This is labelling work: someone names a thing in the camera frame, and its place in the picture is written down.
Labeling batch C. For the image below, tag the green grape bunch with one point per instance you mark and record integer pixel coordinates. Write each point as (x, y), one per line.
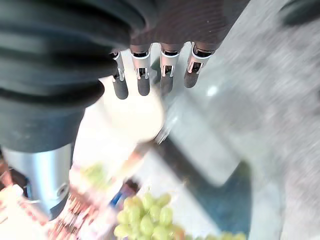
(150, 220)

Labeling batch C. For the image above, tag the white round plate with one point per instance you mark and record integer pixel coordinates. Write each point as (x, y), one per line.
(130, 117)

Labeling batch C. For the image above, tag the dark robot foot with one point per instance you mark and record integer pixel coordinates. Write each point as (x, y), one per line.
(301, 11)

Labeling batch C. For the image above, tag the red white patterned cloth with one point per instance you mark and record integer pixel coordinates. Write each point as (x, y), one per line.
(75, 215)

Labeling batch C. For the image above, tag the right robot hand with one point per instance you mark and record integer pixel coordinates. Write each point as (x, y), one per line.
(62, 62)

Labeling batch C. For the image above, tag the small blue object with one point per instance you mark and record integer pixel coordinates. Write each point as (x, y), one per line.
(117, 198)

